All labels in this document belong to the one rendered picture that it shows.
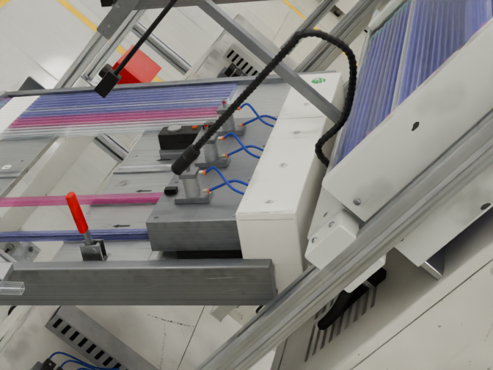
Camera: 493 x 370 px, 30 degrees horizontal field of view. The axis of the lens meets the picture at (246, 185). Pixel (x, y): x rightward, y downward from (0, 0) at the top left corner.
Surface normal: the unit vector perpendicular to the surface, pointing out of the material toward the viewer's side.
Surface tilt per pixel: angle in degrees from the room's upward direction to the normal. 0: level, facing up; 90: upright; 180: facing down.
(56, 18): 0
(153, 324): 0
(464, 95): 90
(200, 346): 0
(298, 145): 47
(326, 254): 90
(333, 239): 90
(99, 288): 90
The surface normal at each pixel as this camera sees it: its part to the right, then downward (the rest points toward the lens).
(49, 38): 0.61, -0.62
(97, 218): -0.14, -0.88
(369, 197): -0.21, 0.47
